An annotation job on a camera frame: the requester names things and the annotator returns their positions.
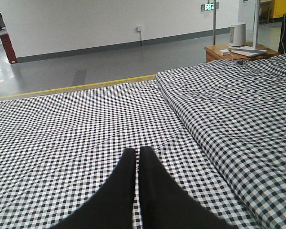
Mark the wall power socket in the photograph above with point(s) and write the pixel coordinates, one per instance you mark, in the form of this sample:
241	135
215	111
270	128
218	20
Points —
139	28

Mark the checkered bed sheet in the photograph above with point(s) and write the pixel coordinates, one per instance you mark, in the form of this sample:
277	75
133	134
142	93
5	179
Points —
56	151

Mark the wooden nightstand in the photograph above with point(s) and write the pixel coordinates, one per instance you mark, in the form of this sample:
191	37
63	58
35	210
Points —
212	53

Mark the red floor box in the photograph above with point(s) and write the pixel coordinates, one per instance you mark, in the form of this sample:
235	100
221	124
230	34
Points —
7	45

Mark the checkered folded quilt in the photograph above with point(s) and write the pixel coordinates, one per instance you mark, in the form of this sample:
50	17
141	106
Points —
237	114

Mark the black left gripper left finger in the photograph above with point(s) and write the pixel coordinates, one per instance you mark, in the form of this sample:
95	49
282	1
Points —
111	207

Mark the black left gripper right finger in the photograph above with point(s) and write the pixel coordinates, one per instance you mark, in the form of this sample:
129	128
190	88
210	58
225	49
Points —
163	203

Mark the white charger adapter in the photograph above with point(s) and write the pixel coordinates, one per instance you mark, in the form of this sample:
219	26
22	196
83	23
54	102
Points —
224	52

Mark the white cylindrical speaker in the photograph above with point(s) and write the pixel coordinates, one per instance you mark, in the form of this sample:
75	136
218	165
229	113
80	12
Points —
237	34

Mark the green exit sign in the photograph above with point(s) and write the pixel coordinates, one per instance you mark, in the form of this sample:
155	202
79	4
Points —
209	6

